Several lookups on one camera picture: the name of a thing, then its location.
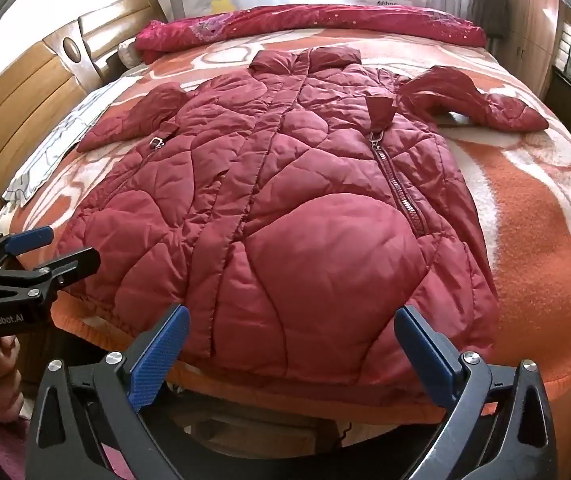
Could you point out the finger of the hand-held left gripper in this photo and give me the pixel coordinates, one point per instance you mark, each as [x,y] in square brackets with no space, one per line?
[28,241]
[73,262]

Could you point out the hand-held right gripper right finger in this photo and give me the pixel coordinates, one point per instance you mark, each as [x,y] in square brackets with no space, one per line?
[425,355]

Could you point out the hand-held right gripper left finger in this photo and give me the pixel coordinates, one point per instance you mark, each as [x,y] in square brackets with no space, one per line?
[160,355]

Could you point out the dark red quilted jacket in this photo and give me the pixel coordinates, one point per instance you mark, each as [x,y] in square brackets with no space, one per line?
[290,210]

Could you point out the dark hanging clothes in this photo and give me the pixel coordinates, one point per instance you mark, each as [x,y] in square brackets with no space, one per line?
[488,5]

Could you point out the white pillow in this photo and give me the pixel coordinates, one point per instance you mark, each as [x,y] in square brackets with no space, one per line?
[128,54]
[50,150]

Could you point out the pink cloth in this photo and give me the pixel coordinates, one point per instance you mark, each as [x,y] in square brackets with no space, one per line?
[0,455]

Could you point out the wooden headboard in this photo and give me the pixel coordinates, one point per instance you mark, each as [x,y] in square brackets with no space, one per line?
[25,90]

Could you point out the orange and white blanket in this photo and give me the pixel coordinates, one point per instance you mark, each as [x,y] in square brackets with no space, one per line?
[530,210]

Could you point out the red floral folded quilt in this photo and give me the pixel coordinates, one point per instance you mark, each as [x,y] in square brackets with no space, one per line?
[365,22]

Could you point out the wooden wardrobe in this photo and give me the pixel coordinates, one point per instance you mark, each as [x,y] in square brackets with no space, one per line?
[535,35]

